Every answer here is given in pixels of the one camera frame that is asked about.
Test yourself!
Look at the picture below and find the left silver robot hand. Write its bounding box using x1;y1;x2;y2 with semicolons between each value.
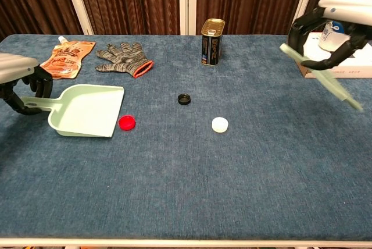
0;52;54;116

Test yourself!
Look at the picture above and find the mint green plastic dustpan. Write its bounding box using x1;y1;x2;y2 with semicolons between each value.
20;84;125;138

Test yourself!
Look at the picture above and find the orange spout pouch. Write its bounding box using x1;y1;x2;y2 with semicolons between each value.
40;35;96;80

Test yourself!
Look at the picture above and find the red bottle cap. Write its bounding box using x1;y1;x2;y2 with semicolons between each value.
118;115;137;131

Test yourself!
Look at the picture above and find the white flat cardboard box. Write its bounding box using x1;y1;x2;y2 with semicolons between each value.
287;31;372;79

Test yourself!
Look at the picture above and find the black gold tin can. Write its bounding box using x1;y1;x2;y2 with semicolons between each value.
201;18;226;66

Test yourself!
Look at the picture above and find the white bottle cap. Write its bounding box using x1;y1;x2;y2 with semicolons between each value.
211;117;229;133

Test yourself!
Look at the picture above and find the blue white drink can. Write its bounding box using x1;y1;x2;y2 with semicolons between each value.
318;19;353;52

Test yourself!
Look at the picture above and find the mint green hand brush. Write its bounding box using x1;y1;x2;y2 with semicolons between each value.
279;42;364;112

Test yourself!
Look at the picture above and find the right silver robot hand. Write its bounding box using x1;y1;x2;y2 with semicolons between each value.
287;0;372;71

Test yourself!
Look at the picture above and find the grey knit work glove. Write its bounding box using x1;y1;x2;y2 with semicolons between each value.
95;42;154;79

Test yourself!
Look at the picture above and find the white table edge frame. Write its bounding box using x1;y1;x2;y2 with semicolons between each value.
0;239;372;248

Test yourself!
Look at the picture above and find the blue fabric table cover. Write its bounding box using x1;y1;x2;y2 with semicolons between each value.
0;34;372;241

